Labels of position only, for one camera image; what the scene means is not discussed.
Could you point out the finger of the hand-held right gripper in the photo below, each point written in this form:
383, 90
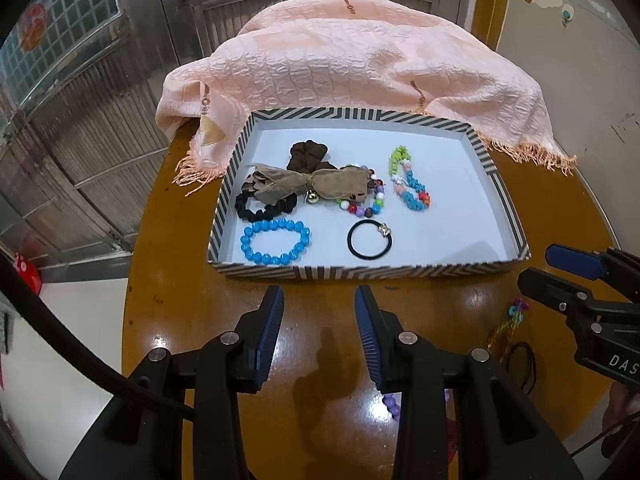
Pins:
550, 292
570, 257

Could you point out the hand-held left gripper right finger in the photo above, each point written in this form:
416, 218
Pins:
367, 335

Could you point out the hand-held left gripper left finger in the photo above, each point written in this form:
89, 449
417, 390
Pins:
270, 330

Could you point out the striped shallow box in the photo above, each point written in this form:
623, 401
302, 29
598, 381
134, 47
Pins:
450, 230

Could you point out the black scrunchie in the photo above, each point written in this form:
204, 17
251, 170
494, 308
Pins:
245, 207

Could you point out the spotted brown bow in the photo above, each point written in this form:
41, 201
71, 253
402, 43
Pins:
340, 185

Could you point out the brown scrunchie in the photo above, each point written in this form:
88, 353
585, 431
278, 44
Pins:
310, 152

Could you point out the person's right hand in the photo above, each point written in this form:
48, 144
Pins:
622, 410

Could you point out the colourful bead strand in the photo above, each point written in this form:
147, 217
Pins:
517, 307

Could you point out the red hair accessory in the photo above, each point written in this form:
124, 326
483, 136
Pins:
451, 437

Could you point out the red box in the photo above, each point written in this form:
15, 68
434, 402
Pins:
27, 272

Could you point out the metal door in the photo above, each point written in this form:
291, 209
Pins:
90, 125

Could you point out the pink fringed scarf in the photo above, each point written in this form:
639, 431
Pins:
350, 60

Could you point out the red window decoration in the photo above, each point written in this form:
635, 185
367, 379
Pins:
32, 27

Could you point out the small wall hook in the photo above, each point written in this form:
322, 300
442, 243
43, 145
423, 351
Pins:
566, 12

